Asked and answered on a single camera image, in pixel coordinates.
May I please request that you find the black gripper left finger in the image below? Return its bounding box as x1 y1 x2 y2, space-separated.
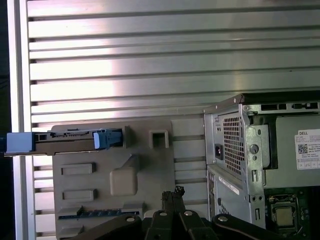
75 190 176 240

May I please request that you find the CPU socket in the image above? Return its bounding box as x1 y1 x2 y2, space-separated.
267 194 302 232

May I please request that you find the grey power supply unit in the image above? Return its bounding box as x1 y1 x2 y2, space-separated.
212 113 320 187

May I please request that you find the grey parts rack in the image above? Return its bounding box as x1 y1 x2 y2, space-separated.
47 119 176 240

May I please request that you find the hard disk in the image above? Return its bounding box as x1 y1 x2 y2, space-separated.
0 127 124 157

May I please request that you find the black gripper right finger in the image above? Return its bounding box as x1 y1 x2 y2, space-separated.
173 185 290 240

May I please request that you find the green motherboard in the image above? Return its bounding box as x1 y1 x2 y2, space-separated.
263 186 320 237

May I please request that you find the black PC case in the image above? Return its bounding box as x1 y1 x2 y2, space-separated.
202 92 320 240

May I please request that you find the silver CPU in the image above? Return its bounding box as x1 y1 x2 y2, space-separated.
275 206 295 226

